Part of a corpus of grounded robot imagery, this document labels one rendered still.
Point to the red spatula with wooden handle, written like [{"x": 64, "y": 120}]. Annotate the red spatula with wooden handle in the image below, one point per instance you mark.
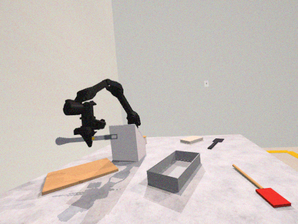
[{"x": 268, "y": 194}]

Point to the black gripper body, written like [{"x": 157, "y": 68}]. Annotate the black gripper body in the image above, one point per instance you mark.
[{"x": 85, "y": 128}]

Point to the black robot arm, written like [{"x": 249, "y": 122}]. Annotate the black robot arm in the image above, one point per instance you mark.
[{"x": 76, "y": 107}]

